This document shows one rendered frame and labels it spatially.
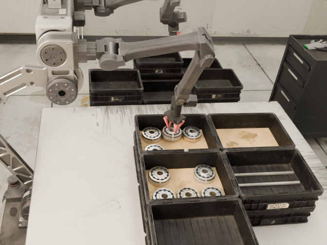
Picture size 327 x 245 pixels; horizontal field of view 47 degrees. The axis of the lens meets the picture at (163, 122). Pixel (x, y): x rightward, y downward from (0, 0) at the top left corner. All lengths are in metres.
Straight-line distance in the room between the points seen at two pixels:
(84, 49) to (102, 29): 3.35
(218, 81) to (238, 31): 1.97
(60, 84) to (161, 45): 0.56
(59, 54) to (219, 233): 0.96
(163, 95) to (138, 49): 1.76
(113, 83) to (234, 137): 1.31
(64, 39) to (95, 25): 3.34
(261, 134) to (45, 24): 1.31
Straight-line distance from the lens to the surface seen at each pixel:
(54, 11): 1.61
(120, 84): 3.07
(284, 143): 2.10
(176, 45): 1.43
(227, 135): 2.12
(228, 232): 1.66
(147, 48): 1.44
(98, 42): 1.46
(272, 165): 2.02
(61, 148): 2.15
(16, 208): 2.51
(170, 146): 1.97
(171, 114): 1.91
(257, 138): 2.15
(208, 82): 3.23
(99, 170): 2.01
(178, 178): 1.81
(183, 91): 1.75
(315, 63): 3.05
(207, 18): 4.94
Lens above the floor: 2.12
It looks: 37 degrees down
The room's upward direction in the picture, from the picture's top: 7 degrees clockwise
